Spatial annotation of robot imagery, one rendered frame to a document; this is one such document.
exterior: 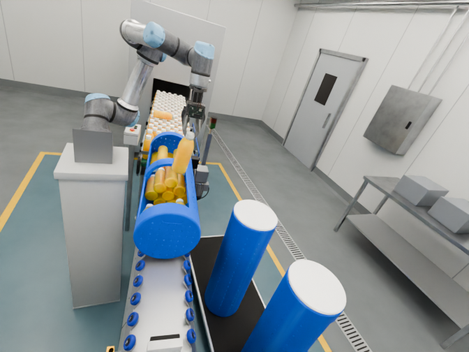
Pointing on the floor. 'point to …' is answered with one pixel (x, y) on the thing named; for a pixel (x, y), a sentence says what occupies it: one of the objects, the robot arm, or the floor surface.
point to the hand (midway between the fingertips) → (190, 133)
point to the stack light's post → (206, 149)
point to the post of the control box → (129, 186)
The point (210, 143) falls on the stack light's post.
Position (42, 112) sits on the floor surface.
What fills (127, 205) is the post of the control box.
